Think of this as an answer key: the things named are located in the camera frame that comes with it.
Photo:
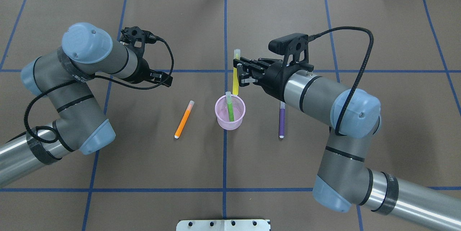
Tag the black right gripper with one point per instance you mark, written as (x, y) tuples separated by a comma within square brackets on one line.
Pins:
[(275, 76)]

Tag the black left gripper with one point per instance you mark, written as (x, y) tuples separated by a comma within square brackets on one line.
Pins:
[(141, 72)]

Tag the yellow highlighter pen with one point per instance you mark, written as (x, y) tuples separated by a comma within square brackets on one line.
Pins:
[(235, 83)]

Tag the green highlighter pen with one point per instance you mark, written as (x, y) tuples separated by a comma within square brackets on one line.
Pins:
[(229, 104)]

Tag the purple marker pen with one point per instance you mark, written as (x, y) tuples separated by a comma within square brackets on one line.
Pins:
[(281, 129)]

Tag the orange highlighter pen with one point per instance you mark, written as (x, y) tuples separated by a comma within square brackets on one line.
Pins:
[(184, 119)]

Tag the pink mesh pen holder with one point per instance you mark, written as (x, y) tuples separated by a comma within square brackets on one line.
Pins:
[(221, 112)]

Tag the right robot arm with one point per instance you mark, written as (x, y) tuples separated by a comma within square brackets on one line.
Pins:
[(343, 179)]

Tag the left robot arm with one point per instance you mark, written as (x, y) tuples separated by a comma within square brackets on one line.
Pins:
[(64, 116)]

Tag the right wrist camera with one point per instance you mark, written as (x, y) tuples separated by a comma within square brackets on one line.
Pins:
[(294, 48)]

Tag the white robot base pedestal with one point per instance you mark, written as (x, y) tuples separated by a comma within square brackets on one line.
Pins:
[(224, 225)]

